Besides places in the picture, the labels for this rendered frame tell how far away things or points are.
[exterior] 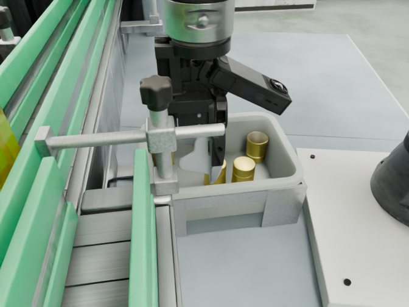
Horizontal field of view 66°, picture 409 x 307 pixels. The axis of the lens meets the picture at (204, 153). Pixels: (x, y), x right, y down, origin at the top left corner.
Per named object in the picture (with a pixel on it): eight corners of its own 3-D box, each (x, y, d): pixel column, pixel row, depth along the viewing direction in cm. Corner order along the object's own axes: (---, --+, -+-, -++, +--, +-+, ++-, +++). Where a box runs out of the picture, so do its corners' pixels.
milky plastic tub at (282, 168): (145, 159, 58) (139, 119, 52) (265, 148, 60) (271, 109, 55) (146, 240, 44) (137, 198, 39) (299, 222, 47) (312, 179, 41)
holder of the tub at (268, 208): (116, 165, 57) (108, 130, 52) (264, 151, 60) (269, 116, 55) (108, 247, 44) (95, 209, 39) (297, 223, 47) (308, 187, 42)
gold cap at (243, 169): (250, 175, 52) (252, 155, 49) (255, 190, 50) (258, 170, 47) (229, 176, 52) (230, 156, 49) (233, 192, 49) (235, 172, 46)
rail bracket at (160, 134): (66, 187, 34) (23, 81, 26) (218, 172, 36) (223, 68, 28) (59, 208, 32) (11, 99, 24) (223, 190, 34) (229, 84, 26)
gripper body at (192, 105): (162, 112, 46) (154, 26, 38) (221, 108, 47) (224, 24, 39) (164, 145, 40) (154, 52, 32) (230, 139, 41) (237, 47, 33)
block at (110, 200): (97, 225, 39) (83, 184, 35) (174, 215, 40) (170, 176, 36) (94, 250, 36) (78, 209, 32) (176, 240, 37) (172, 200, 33)
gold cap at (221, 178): (223, 174, 52) (224, 154, 50) (227, 190, 50) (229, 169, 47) (202, 176, 52) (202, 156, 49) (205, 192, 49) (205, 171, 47)
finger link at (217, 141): (207, 154, 46) (206, 97, 41) (219, 153, 46) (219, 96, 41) (211, 172, 42) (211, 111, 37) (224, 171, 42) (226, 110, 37)
